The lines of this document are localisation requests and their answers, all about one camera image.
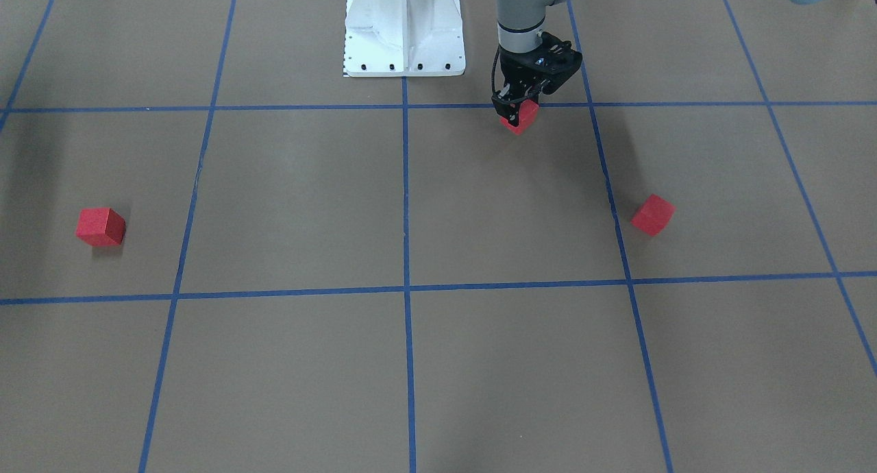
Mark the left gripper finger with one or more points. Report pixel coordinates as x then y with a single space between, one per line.
530 97
506 108

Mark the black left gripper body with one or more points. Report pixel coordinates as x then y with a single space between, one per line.
515 68

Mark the red block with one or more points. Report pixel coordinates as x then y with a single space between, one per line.
100 227
653 215

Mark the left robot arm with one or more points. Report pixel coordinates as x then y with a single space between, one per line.
620 53

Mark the white pedestal base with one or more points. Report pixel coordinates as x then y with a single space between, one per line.
404 38

